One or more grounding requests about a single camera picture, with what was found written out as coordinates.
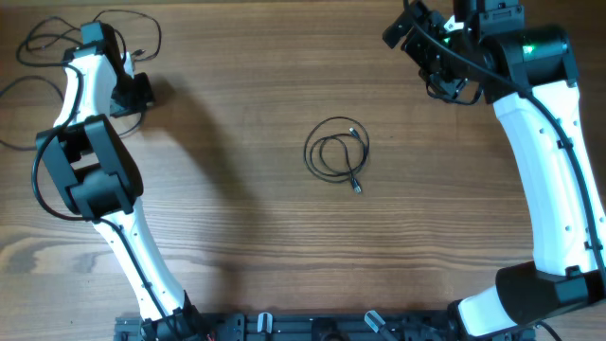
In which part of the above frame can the thin black usb cable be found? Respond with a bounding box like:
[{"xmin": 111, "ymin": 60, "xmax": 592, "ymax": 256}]
[{"xmin": 92, "ymin": 9, "xmax": 163, "ymax": 63}]

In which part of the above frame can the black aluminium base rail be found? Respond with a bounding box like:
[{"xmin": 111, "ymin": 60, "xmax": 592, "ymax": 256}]
[{"xmin": 113, "ymin": 310, "xmax": 536, "ymax": 341}]

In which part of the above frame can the coiled black usb cable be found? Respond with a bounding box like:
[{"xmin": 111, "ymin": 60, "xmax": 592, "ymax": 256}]
[{"xmin": 302, "ymin": 116, "xmax": 370, "ymax": 194}]

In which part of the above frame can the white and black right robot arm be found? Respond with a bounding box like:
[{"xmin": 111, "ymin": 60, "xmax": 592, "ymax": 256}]
[{"xmin": 383, "ymin": 1, "xmax": 605, "ymax": 340}]

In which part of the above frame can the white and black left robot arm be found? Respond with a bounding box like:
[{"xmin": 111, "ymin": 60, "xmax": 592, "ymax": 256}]
[{"xmin": 34, "ymin": 21, "xmax": 212, "ymax": 340}]

